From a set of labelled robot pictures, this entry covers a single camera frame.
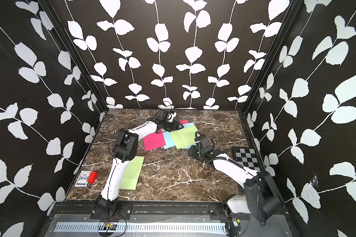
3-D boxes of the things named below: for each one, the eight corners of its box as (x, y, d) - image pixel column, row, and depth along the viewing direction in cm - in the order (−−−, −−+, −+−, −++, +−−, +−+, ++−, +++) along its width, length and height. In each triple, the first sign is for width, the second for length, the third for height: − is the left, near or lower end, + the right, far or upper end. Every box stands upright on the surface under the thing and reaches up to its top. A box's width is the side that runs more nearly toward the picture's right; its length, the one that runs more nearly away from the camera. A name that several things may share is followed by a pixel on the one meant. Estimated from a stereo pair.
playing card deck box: (76, 186, 84) (74, 185, 82) (83, 171, 89) (81, 170, 88) (87, 186, 84) (85, 185, 82) (93, 172, 89) (91, 170, 88)
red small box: (89, 182, 85) (86, 181, 83) (92, 173, 88) (90, 172, 86) (95, 182, 85) (92, 181, 83) (98, 173, 88) (96, 172, 86)
